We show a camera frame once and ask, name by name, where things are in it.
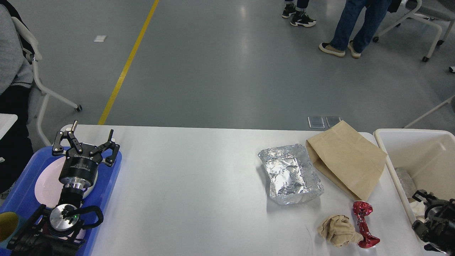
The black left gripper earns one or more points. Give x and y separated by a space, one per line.
78 168

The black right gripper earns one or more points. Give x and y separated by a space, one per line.
437 232

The pink plate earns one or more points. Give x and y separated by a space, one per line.
49 185

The red foil wrapper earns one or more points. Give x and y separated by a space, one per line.
362 209

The brown paper napkin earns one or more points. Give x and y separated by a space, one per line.
339 231

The white cup bottom edge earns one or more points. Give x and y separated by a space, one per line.
418 209

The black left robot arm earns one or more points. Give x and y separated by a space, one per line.
52 231

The white plastic bin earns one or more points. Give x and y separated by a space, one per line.
427 155

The white chair left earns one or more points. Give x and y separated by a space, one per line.
39 94

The blue plastic tray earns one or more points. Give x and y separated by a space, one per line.
22 198

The brown paper bag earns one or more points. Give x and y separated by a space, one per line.
348 159

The white chair leg right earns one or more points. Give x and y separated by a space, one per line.
450 101

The seated person grey cardigan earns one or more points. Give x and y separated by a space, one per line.
16 79

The right metal floor plate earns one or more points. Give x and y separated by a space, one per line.
333 120

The metal floor plate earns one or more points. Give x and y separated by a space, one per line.
333 120
316 122

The white paper on floor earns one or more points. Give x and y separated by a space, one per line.
100 38

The left metal floor plate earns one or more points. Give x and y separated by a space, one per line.
316 122

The crumpled aluminium foil tray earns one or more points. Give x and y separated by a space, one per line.
292 175

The white office chair right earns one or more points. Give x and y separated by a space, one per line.
426 11

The person in black trousers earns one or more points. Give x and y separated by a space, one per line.
296 10

